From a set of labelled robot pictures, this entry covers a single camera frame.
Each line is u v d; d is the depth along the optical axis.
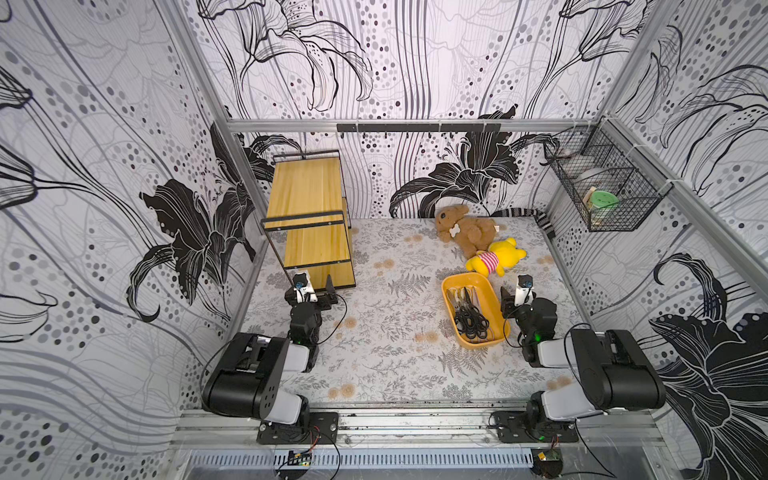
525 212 1.19
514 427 0.72
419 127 0.93
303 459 0.72
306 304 0.75
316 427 0.73
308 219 0.74
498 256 0.99
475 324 0.86
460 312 0.90
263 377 0.46
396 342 0.88
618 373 0.44
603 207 0.72
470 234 1.01
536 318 0.71
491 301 0.94
